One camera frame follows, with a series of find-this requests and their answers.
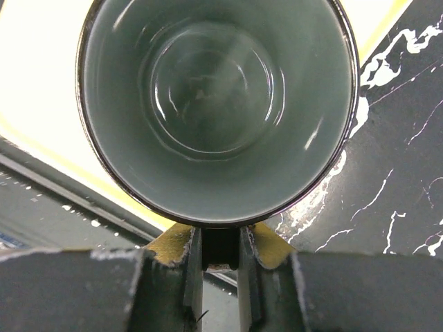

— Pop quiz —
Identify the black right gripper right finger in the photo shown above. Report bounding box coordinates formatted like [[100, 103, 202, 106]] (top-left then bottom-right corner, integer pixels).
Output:
[[238, 223, 442, 331]]

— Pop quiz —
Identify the orange plastic tray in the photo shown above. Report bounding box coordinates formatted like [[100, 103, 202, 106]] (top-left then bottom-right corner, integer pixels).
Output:
[[1, 1, 412, 241]]

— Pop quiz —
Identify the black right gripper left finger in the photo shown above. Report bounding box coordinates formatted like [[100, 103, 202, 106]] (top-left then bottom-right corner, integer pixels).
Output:
[[1, 224, 202, 331]]

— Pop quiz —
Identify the dark grey mug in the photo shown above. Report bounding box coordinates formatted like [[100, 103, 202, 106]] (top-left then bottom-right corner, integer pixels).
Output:
[[75, 0, 361, 273]]

